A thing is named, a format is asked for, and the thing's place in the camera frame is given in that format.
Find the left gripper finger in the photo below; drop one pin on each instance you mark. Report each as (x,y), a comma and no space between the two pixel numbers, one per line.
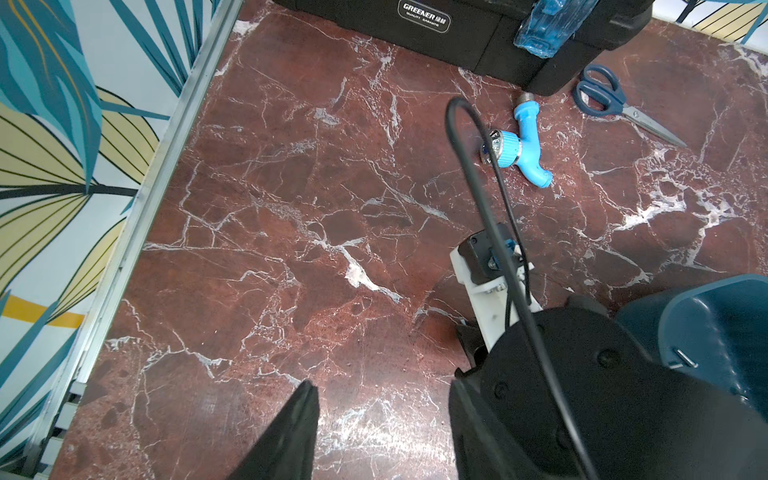
(286,448)

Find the teal plastic storage tray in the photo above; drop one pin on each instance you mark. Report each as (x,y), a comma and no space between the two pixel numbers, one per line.
(721,325)

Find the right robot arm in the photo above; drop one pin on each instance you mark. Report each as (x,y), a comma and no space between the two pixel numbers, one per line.
(637,419)

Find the blue toy drill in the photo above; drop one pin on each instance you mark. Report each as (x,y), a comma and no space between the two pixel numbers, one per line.
(522,150)

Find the black plastic toolbox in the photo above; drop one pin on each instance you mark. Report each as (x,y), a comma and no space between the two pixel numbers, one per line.
(482,36)

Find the aluminium side frame rail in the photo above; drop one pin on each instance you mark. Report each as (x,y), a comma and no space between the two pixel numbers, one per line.
(97,102)

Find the blue handled scissors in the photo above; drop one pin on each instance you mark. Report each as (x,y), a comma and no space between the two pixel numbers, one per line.
(598,93)

